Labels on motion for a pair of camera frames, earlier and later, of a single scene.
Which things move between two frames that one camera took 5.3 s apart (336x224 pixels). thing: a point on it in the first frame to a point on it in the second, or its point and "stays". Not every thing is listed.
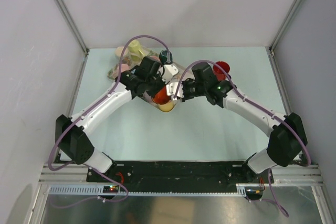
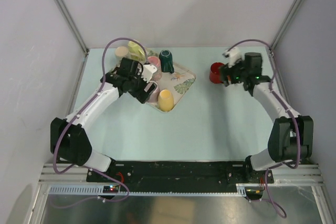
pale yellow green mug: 135,50 stays
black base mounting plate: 180,173 stays
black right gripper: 185,97 to 225,70
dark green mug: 163,56 stays
